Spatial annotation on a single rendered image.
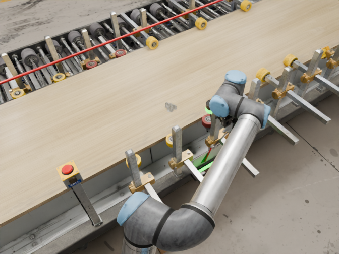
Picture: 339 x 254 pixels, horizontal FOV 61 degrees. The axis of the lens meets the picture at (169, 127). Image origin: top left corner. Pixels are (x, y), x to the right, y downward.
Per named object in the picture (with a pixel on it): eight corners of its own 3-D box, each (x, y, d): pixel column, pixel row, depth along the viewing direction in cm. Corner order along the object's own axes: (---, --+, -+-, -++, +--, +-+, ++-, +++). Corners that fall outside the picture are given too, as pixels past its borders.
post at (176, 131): (181, 179, 173) (181, 127, 136) (177, 182, 172) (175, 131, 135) (178, 175, 175) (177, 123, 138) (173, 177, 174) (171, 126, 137)
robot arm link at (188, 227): (194, 262, 73) (276, 100, 110) (152, 237, 77) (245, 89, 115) (192, 274, 81) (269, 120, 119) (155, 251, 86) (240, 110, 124)
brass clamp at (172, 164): (193, 160, 163) (193, 155, 159) (173, 172, 158) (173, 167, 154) (187, 153, 166) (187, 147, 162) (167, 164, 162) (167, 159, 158)
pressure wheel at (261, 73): (269, 69, 182) (260, 78, 183) (271, 75, 188) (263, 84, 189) (262, 64, 185) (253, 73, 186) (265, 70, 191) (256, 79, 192)
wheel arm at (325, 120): (329, 122, 161) (331, 118, 158) (325, 125, 160) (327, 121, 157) (264, 74, 189) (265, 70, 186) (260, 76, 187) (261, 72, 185)
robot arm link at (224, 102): (234, 108, 110) (246, 88, 117) (207, 97, 114) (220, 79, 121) (231, 124, 117) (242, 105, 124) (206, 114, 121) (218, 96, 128)
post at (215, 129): (214, 161, 183) (222, 109, 146) (210, 164, 182) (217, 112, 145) (211, 157, 185) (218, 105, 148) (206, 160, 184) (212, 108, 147)
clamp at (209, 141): (227, 138, 170) (228, 133, 166) (209, 149, 166) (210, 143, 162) (221, 132, 173) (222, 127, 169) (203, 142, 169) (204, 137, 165)
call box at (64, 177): (84, 182, 118) (79, 172, 112) (68, 190, 116) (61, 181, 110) (77, 169, 122) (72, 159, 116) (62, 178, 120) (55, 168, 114)
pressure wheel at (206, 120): (216, 132, 176) (218, 119, 167) (206, 138, 174) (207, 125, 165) (208, 124, 181) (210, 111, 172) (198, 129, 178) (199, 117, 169)
